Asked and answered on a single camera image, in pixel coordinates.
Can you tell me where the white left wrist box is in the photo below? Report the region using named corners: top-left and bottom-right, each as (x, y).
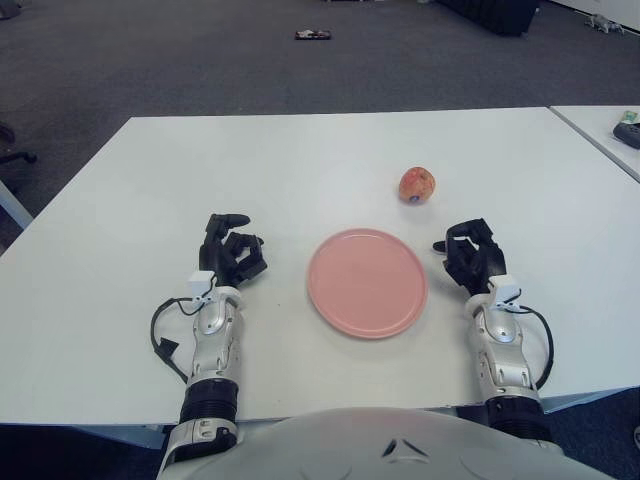
top-left (188, 270), bottom-right (217, 301)

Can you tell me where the white side table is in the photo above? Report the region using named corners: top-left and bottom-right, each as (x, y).
top-left (548, 103), bottom-right (640, 184)

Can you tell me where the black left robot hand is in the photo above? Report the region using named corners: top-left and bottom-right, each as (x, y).
top-left (198, 213), bottom-right (271, 290)

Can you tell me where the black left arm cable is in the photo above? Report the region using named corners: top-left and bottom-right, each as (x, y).
top-left (149, 297), bottom-right (201, 389)

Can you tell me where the white table leg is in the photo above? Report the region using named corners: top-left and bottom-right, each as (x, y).
top-left (0, 177), bottom-right (34, 231)

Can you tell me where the red yellow apple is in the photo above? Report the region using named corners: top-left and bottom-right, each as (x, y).
top-left (398, 166), bottom-right (437, 207)

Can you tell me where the grey white robot torso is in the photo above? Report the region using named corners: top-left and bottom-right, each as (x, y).
top-left (159, 405), bottom-right (606, 480)

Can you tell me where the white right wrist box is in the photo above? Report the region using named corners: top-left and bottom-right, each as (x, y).
top-left (488, 273), bottom-right (521, 307)

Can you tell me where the dark grey handheld controller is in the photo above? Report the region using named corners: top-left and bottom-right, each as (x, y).
top-left (613, 122), bottom-right (640, 149)

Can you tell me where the pink round plate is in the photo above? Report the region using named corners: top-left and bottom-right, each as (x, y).
top-left (306, 227), bottom-right (429, 340)

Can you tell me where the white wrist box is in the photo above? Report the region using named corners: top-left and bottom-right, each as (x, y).
top-left (488, 273), bottom-right (521, 307)
top-left (188, 270), bottom-right (217, 301)

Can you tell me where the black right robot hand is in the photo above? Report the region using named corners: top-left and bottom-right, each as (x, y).
top-left (432, 218), bottom-right (510, 296)

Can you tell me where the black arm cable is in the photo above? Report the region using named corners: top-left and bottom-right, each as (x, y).
top-left (149, 297), bottom-right (201, 389)
top-left (509, 302), bottom-right (555, 389)

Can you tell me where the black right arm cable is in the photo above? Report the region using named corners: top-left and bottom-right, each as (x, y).
top-left (509, 302), bottom-right (555, 389)

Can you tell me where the grey floor gadget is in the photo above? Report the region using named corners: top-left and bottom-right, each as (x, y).
top-left (584, 13), bottom-right (626, 35)

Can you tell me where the black office chair base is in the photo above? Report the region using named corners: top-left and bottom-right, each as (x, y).
top-left (0, 119), bottom-right (39, 166)

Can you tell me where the black cabinet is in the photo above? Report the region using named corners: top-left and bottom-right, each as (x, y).
top-left (434, 0), bottom-right (542, 36)

